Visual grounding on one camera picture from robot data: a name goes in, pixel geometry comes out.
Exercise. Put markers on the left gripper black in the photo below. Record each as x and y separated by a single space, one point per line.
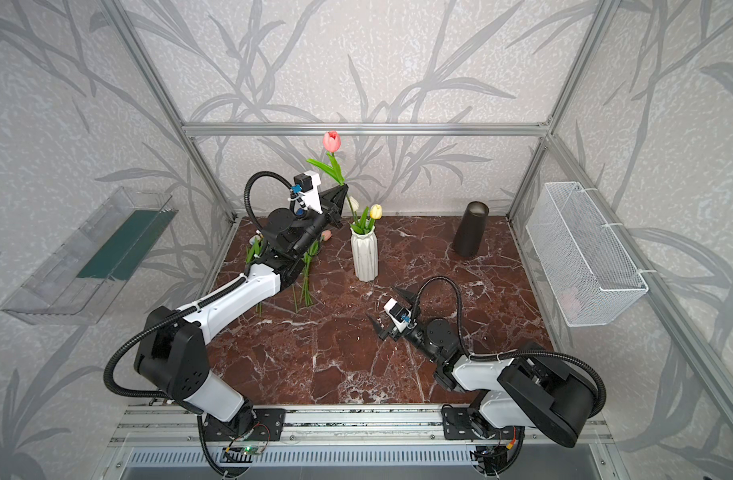
321 214

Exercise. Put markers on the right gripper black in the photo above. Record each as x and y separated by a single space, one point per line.
392 324

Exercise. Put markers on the white cream tulip flower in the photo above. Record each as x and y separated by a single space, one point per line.
355 209

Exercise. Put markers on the yellow tulip flower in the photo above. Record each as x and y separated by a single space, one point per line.
369 217

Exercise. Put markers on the pink tulip flower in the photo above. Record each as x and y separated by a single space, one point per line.
332 143

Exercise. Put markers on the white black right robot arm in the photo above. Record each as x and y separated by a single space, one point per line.
529 387

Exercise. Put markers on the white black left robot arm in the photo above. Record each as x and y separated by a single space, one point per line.
174 354

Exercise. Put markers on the white ribbed ceramic vase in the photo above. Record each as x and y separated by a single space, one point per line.
364 252

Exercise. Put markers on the black cylindrical vase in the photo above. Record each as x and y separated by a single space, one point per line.
469 234

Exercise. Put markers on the bundled tulip bouquet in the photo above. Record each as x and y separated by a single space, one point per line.
309 257

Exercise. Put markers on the light blue tulip flower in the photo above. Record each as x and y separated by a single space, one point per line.
254 251

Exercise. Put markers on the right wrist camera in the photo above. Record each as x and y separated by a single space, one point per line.
398 314

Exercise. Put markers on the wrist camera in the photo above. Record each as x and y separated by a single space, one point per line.
398 314
304 194

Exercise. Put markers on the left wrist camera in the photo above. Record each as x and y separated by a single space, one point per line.
304 194

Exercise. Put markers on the white wire mesh basket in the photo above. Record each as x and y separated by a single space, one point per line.
591 275

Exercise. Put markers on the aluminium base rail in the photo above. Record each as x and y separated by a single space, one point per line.
302 425

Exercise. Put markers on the clear plastic wall tray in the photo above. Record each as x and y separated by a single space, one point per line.
77 284

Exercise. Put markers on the aluminium frame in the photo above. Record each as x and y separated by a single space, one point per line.
706 365

